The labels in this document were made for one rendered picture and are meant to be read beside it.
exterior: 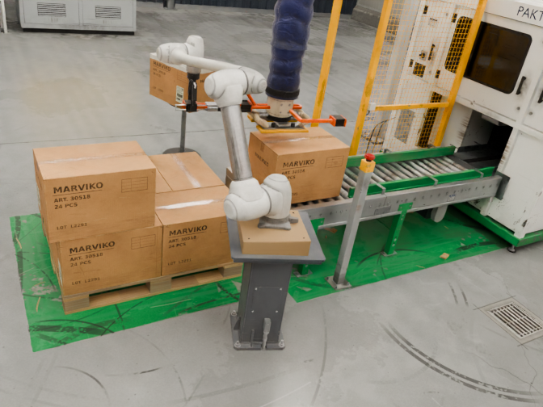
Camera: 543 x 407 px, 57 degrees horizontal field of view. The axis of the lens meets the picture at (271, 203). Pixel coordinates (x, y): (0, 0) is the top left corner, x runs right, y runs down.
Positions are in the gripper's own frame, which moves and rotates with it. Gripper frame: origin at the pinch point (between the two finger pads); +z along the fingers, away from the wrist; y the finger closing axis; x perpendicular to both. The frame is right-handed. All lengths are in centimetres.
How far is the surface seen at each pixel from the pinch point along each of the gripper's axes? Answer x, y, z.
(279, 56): -51, -6, -34
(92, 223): 61, -39, 58
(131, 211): 40, -35, 54
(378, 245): -167, -2, 121
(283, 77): -55, -8, -22
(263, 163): -52, -3, 40
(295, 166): -70, -17, 36
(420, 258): -195, -24, 121
